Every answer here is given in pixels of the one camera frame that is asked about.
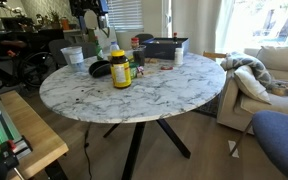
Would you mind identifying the small colourful toy figure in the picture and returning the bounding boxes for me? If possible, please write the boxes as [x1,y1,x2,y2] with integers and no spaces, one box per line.
[136,65,145,78]

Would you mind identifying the white window blinds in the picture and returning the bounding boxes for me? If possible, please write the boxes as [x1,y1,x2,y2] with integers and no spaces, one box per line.
[106,0,145,32]

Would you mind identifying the orange container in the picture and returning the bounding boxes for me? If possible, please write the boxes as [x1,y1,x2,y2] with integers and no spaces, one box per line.
[60,16,71,31]

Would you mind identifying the dark patterned rug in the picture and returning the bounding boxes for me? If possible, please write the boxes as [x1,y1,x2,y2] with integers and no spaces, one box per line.
[193,93,222,118]

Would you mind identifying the black floor cable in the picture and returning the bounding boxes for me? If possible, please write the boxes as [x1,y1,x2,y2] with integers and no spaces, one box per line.
[83,122,94,180]

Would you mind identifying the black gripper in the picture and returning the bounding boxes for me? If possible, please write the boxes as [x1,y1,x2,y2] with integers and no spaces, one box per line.
[98,14,110,30]

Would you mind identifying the small white pill bottle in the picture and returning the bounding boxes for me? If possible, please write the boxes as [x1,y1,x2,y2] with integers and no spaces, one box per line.
[174,47,184,66]

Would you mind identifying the white paper scrap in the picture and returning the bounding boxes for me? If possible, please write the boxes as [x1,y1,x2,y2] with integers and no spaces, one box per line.
[227,139,240,159]

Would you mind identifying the grey metal rail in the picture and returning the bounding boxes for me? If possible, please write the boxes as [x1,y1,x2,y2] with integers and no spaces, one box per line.
[0,91,34,166]

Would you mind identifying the black cabinet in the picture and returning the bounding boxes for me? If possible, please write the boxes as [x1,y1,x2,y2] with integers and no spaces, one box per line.
[0,27,65,54]

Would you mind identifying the jar with red lid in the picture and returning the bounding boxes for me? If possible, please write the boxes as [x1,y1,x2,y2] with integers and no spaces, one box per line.
[130,37,141,51]

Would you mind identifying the grey patterned blanket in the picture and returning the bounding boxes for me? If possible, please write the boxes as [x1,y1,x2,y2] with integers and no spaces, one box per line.
[220,51,278,90]

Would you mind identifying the clear plastic tub white label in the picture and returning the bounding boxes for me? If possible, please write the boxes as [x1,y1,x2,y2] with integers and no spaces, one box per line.
[60,45,86,73]

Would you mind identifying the black wheel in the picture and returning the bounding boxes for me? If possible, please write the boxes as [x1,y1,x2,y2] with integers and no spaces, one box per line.
[18,51,57,89]

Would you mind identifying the potted green plant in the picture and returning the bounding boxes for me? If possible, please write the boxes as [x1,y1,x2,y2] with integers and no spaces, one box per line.
[47,9,62,29]

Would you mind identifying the navy blue box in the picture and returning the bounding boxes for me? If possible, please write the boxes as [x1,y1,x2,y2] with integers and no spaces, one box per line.
[141,37,190,61]

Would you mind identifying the cream pillow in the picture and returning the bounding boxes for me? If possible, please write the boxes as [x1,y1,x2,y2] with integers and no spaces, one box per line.
[233,64,272,105]

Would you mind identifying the beige sofa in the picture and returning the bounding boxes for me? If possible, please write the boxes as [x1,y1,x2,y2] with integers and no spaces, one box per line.
[216,45,288,135]

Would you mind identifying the dark chair back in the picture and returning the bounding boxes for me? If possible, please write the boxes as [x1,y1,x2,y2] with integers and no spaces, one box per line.
[134,33,155,44]

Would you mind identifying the blue upholstered chair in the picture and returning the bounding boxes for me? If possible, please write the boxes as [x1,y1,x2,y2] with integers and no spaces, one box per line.
[229,110,288,180]

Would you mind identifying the green glass bottle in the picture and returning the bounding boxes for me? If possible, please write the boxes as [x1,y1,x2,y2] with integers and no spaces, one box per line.
[94,35,104,61]

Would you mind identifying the black table base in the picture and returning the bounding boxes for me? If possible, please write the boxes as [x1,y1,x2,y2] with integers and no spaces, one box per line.
[102,118,192,180]

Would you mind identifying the grey office chair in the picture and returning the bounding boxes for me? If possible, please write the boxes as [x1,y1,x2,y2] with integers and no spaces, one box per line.
[48,38,98,69]

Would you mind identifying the wooden chair back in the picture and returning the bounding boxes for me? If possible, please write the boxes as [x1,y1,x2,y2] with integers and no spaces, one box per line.
[202,50,228,62]

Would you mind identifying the black glasses case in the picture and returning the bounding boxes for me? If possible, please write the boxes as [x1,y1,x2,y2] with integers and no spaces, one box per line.
[88,59,112,79]

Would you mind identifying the brown bottle with yellow label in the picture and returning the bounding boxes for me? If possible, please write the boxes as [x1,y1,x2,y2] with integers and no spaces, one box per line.
[109,49,132,89]

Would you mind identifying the black clamp with red button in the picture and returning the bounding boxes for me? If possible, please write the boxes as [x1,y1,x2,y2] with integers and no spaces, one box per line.
[0,139,27,180]

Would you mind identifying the dark glass jar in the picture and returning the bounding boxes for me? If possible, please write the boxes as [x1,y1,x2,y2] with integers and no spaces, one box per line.
[132,44,147,67]

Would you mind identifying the light wooden bench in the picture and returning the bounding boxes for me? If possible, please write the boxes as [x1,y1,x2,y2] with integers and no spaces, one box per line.
[0,90,70,180]

